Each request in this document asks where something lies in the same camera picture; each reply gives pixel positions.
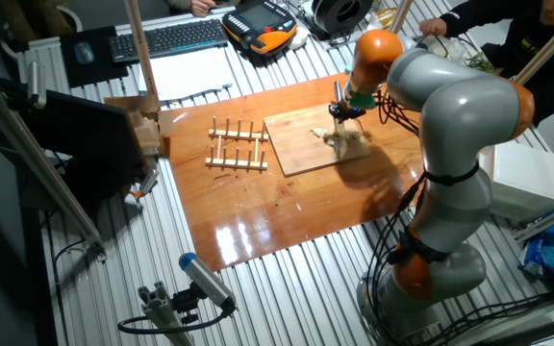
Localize hand of grey-sleeved person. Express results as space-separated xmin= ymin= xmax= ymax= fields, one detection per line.
xmin=189 ymin=0 xmax=216 ymax=18

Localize wooden frame post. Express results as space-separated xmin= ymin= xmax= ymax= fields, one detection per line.
xmin=390 ymin=0 xmax=414 ymax=34
xmin=513 ymin=3 xmax=554 ymax=87
xmin=122 ymin=0 xmax=160 ymax=97

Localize black flat monitor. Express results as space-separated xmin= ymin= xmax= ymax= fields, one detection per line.
xmin=16 ymin=88 xmax=149 ymax=184

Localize small white rounded object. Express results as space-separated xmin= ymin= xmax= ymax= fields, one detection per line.
xmin=288 ymin=26 xmax=311 ymax=51

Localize black computer keyboard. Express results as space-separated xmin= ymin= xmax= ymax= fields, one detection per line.
xmin=108 ymin=17 xmax=230 ymax=64

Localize black mouse pad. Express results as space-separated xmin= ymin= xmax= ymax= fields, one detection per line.
xmin=59 ymin=24 xmax=130 ymax=89

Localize clear plastic bag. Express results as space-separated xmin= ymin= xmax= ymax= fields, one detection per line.
xmin=420 ymin=34 xmax=470 ymax=63

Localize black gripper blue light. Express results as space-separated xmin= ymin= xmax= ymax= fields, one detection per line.
xmin=328 ymin=102 xmax=367 ymax=129

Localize right hand of black-jacket person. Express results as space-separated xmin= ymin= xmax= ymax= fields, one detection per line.
xmin=419 ymin=17 xmax=448 ymax=37

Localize orange handled clamp tool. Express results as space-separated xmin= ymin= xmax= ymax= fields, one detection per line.
xmin=123 ymin=168 xmax=161 ymax=207

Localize right forearm black sleeve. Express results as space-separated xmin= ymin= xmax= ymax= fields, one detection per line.
xmin=439 ymin=0 xmax=533 ymax=37

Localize wooden peg dish rack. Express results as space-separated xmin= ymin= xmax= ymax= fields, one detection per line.
xmin=204 ymin=115 xmax=270 ymax=172

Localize white foam box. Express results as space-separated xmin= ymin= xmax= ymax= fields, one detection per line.
xmin=478 ymin=141 xmax=554 ymax=223

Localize bamboo cutting board with handle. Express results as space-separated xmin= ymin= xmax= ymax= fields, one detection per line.
xmin=263 ymin=103 xmax=373 ymax=178

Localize aluminium frame strut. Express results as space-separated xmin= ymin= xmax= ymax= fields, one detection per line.
xmin=0 ymin=66 xmax=108 ymax=260

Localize black camera cable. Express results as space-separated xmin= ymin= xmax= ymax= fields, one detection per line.
xmin=116 ymin=307 xmax=235 ymax=335

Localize white scallion stalk piece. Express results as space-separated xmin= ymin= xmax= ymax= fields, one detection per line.
xmin=323 ymin=133 xmax=358 ymax=147

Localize grey computer mouse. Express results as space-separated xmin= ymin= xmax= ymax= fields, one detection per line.
xmin=73 ymin=40 xmax=95 ymax=65

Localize green wrist flange adapter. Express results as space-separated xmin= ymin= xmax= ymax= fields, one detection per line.
xmin=345 ymin=90 xmax=378 ymax=111

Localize grey-sleeved forearm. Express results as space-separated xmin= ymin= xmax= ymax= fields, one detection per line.
xmin=164 ymin=0 xmax=195 ymax=13

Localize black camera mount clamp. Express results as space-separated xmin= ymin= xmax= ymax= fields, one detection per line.
xmin=170 ymin=283 xmax=201 ymax=326

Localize aluminium profile bar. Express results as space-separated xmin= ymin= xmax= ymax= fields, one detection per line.
xmin=514 ymin=195 xmax=554 ymax=243

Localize green scallion bunch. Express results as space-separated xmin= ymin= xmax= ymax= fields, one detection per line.
xmin=464 ymin=51 xmax=499 ymax=76

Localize small wooden block stack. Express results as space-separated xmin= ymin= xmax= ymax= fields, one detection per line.
xmin=103 ymin=93 xmax=176 ymax=158

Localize black robot arm cable bundle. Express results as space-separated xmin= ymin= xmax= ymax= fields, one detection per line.
xmin=364 ymin=88 xmax=428 ymax=345

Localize yellowish wrapped package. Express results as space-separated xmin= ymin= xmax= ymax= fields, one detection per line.
xmin=368 ymin=7 xmax=399 ymax=30

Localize steel kitchen knife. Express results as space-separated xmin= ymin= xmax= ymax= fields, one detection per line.
xmin=332 ymin=80 xmax=349 ymax=159

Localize orange black teach pendant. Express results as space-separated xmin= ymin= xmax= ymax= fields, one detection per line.
xmin=221 ymin=0 xmax=299 ymax=57

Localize black-jacket person torso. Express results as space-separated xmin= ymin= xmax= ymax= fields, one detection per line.
xmin=481 ymin=0 xmax=554 ymax=87

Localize black filament spool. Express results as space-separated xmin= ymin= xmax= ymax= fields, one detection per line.
xmin=311 ymin=0 xmax=375 ymax=36

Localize small silver camera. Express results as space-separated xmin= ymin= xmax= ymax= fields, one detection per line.
xmin=25 ymin=60 xmax=48 ymax=111

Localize white paper sheet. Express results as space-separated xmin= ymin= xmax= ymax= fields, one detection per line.
xmin=137 ymin=46 xmax=235 ymax=103

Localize silver camera with blue cap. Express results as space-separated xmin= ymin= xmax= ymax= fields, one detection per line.
xmin=178 ymin=252 xmax=239 ymax=314

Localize aluminium extrusion camera stand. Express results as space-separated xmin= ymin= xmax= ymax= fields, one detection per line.
xmin=137 ymin=281 xmax=196 ymax=346

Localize black cables on table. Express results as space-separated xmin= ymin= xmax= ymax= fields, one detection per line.
xmin=420 ymin=290 xmax=554 ymax=346

